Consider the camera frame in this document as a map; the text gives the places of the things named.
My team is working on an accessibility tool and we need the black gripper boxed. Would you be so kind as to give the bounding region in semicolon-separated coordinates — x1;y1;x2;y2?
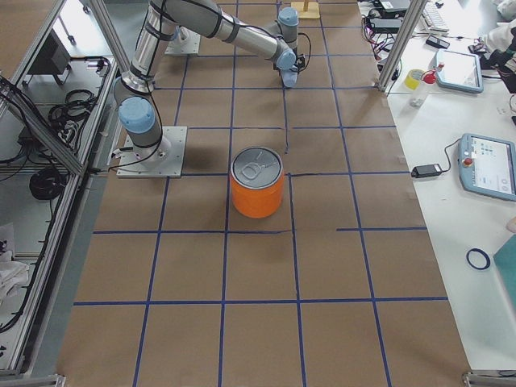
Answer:
275;52;306;73

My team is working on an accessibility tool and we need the white plastic cup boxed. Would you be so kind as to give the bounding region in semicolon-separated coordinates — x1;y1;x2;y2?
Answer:
280;68;298;89

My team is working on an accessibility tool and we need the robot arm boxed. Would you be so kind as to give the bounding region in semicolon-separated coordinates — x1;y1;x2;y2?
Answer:
114;1;306;166

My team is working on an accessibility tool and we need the wooden cup rack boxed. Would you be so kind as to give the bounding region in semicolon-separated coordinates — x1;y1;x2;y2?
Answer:
291;0;320;19

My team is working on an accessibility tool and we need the yellow tape roll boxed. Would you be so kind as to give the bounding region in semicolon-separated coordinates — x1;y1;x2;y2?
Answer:
404;69;424;90

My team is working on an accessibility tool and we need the orange can with silver lid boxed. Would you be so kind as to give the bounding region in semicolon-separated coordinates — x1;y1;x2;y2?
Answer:
230;146;285;218

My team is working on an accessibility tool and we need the black smartphone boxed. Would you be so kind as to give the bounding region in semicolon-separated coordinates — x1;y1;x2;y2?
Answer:
425;35;450;49

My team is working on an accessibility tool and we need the blue teach pendant far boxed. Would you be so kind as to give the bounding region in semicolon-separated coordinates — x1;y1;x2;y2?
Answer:
434;48;484;94

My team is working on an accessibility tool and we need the blue teach pendant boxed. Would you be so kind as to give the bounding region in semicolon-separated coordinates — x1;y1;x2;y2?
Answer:
458;133;515;202
434;48;484;94

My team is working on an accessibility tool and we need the black power adapter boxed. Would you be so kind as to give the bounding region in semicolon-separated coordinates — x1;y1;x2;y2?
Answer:
410;164;443;178

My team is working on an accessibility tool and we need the blue teach pendant near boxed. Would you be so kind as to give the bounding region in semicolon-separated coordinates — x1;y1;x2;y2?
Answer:
458;133;515;202

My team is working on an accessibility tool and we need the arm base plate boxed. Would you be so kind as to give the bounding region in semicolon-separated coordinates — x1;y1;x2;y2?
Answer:
164;27;201;56
116;126;187;178

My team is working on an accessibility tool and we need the aluminium frame post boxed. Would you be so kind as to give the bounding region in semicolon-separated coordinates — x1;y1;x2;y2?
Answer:
377;0;427;92

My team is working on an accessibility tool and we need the blue tape ring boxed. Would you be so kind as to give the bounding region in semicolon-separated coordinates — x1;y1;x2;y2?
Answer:
466;248;492;271

